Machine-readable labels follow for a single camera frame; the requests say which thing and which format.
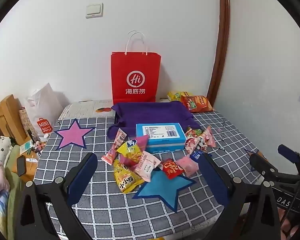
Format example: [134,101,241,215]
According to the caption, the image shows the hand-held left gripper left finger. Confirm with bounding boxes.
[15,152,98,240]

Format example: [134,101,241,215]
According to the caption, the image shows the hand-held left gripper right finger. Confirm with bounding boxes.
[197,153,282,240]

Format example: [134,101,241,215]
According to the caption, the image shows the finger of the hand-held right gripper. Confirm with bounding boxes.
[245,149,274,178]
[277,144,300,173]

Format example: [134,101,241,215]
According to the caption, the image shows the pale pink snack packet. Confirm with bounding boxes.
[176,155,199,177]

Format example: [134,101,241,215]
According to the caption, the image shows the red white strawberry snack packet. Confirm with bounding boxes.
[185,137,203,153]

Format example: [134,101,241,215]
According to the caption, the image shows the small red snack packet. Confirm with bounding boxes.
[161,159,185,180]

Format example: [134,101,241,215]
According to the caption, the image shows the pink cartoon print snack packet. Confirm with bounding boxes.
[200,126,216,148]

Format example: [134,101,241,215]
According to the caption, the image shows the yellow orange snack packet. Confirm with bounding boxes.
[112,159,144,194]

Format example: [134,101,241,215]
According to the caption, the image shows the long pink snack packet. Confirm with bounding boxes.
[101,128,127,165]

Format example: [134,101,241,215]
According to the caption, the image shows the magenta snack packet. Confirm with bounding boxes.
[119,153,138,171]

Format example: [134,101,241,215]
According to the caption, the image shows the green snack packet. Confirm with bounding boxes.
[186,127,203,137]

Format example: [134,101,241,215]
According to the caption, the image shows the yellow fries snack packet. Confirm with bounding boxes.
[117,134,149,161]

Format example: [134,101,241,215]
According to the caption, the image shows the blue tissue box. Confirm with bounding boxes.
[136,123,187,153]

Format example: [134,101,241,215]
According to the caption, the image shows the large pink snack packet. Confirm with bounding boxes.
[130,151,162,182]

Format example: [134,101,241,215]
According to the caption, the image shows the purple cloth basket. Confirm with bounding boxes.
[107,101,202,140]

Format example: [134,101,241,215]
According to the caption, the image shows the person's right hand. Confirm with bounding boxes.
[279,209,300,240]

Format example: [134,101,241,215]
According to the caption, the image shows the pink paper star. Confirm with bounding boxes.
[54,119,95,151]

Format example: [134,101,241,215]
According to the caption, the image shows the grey checked bed sheet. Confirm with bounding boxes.
[34,105,273,240]

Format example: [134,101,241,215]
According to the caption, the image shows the blue paper star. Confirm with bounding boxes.
[132,170,197,213]

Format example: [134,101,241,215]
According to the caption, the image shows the black phone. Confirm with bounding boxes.
[16,155,27,177]

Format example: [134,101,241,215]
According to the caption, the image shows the white fruit print sheet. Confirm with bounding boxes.
[59,100,116,118]

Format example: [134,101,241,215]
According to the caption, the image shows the white plastic shopping bag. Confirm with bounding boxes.
[24,83,65,142]

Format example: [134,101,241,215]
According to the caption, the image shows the orange chips bag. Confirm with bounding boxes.
[180,95,213,113]

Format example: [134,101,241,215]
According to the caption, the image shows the white spotted plush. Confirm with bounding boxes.
[0,136,13,166]

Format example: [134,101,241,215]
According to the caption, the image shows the yellow chips bag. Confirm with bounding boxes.
[167,91,192,102]

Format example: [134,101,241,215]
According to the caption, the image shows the wooden headboard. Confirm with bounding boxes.
[0,94,28,145]

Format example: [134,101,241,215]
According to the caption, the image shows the red paper bag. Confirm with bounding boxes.
[111,31,161,103]

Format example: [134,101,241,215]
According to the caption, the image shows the brown wooden door frame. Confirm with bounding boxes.
[207,0,230,108]

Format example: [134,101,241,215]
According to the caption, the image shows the white light switch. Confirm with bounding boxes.
[86,3,103,19]

